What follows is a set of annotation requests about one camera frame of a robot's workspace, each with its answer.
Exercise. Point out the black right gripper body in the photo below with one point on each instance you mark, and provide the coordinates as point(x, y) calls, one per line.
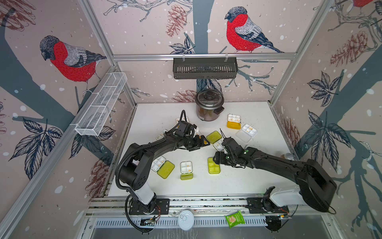
point(226, 158)

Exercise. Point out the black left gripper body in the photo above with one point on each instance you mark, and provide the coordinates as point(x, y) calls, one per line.
point(191, 143)

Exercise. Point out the large green pillbox front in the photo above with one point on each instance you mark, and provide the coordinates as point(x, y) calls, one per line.
point(213, 168)

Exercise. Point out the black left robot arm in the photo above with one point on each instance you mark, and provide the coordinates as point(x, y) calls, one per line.
point(134, 168)

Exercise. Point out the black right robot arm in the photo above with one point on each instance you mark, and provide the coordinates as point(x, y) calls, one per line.
point(317, 188)

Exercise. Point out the small green pillbox front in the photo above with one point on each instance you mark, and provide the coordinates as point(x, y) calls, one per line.
point(186, 168)

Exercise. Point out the clear white pillbox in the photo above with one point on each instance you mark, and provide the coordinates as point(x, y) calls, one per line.
point(246, 133)

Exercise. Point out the yellow pillbox back left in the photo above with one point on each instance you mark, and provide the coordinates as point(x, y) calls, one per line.
point(183, 119)

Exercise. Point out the yellow pillbox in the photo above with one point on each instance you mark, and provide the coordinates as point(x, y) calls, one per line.
point(183, 119)
point(234, 121)

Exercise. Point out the yellow pillbox back right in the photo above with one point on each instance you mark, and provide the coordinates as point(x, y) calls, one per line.
point(234, 121)

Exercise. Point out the silver rice cooker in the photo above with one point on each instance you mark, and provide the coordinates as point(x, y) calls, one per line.
point(209, 104)

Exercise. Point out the small white cup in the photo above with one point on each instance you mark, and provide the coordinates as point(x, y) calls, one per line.
point(288, 156)

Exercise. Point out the green snack packet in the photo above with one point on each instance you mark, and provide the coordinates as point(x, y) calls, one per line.
point(235, 219)

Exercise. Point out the white round lid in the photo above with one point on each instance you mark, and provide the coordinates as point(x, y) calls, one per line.
point(186, 220)

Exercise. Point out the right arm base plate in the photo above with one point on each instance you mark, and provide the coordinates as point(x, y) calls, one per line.
point(263, 204)

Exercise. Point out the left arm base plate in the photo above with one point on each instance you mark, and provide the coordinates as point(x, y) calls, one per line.
point(155, 207)

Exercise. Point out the black hanging wire basket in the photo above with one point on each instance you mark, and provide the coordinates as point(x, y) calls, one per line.
point(205, 68)

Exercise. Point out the white wire mesh shelf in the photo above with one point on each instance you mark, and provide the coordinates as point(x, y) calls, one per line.
point(97, 113)

